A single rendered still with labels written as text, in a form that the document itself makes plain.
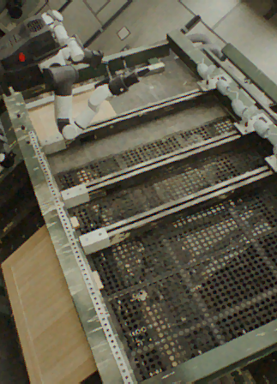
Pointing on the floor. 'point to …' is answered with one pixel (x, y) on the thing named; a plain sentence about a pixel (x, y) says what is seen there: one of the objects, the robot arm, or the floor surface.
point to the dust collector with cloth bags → (13, 12)
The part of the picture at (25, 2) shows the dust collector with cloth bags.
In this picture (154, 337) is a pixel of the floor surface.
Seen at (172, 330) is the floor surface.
